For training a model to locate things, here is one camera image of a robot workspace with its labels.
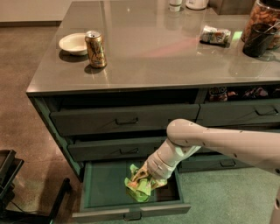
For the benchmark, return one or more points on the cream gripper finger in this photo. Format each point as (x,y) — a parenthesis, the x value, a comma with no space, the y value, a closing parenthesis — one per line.
(139,173)
(159,183)

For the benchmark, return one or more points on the middle left drawer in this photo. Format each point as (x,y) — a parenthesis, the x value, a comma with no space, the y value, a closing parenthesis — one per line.
(115,149)

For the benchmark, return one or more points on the black mesh cup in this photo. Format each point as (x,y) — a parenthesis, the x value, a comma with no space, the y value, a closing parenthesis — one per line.
(259,40)

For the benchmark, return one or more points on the white bowl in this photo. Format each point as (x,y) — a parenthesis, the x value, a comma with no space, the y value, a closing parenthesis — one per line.
(74,44)

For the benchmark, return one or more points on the gold soda can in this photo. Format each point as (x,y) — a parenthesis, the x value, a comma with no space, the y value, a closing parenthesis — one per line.
(95,49)

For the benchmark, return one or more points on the open bottom left drawer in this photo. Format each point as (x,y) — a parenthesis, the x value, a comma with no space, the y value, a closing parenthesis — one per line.
(104,197)

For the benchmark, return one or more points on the top right drawer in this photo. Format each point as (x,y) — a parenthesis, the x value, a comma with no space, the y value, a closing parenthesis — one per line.
(228,113)

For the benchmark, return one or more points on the green rice chip bag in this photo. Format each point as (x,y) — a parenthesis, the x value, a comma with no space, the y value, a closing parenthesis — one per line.
(139,190)

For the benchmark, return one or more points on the grey drawer cabinet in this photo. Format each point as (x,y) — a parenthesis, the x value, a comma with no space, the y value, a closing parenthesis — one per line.
(155,57)

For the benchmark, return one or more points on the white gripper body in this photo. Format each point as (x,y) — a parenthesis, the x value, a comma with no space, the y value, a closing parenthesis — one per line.
(155,168)

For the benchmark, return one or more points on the white container at back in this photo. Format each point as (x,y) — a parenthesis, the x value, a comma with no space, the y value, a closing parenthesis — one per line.
(196,5)

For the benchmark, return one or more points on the glass jar of snacks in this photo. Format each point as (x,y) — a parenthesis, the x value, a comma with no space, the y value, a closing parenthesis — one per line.
(266,12)

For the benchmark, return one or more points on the white cup at back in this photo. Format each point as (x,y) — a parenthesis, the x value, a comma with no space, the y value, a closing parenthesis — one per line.
(175,5)

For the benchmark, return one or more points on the bottom right drawer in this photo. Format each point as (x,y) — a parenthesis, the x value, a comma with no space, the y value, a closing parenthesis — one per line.
(209,162)

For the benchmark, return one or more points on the black chair frame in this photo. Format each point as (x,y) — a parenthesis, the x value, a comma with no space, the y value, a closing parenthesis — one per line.
(10,211)

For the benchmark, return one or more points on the snack bags in drawer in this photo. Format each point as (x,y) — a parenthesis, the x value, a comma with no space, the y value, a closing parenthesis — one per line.
(228,94)

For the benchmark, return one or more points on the small white snack packet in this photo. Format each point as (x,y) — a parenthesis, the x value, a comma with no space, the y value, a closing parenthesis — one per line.
(214,36)

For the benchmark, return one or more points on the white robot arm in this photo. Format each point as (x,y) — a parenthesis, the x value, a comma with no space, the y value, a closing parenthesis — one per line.
(255,148)

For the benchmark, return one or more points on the top left drawer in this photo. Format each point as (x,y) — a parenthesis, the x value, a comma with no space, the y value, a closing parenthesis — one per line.
(89,121)

